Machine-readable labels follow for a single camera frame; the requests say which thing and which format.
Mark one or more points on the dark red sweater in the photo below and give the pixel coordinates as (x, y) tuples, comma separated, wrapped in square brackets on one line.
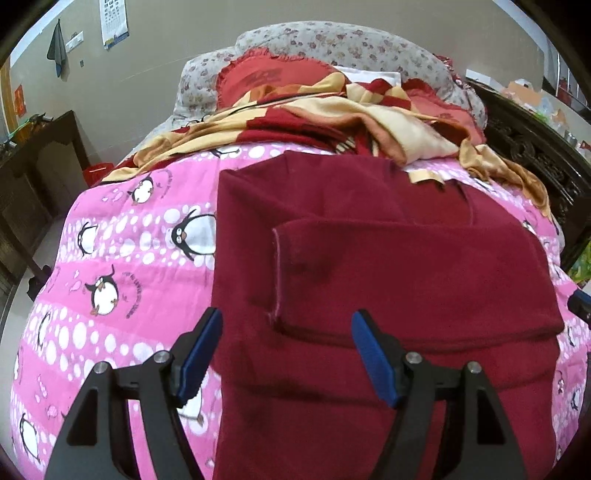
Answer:
[(369, 258)]

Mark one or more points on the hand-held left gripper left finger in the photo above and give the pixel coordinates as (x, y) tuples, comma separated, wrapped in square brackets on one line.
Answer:
[(199, 353)]

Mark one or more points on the pink penguin print quilt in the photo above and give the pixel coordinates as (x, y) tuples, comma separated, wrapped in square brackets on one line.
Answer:
[(115, 277)]

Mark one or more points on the red and yellow blanket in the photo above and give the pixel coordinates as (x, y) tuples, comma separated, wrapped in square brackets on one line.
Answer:
[(323, 120)]

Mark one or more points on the red heart-shaped pillow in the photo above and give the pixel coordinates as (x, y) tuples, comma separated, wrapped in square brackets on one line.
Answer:
[(263, 76)]

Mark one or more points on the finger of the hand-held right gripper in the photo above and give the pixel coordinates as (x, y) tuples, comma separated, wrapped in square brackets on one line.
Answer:
[(580, 302)]

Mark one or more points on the grey floral quilt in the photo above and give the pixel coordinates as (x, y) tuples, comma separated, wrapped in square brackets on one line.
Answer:
[(323, 46)]

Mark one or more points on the dark carved wooden headboard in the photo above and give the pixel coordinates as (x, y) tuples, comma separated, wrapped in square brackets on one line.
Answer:
[(531, 147)]

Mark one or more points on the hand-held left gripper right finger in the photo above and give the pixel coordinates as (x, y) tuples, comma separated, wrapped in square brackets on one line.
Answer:
[(375, 355)]

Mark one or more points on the white folded cloth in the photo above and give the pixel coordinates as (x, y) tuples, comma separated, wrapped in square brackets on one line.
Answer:
[(369, 76)]

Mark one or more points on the grey hanging towel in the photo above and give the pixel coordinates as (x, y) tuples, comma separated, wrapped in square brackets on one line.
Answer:
[(57, 48)]

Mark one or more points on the white wall socket strip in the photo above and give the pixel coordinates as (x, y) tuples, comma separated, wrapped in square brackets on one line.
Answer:
[(74, 40)]

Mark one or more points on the dark wooden cabinet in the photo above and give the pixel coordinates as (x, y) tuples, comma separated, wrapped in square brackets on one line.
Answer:
[(32, 184)]

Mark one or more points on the wall calendar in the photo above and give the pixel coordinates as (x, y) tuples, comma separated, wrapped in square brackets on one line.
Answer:
[(113, 23)]

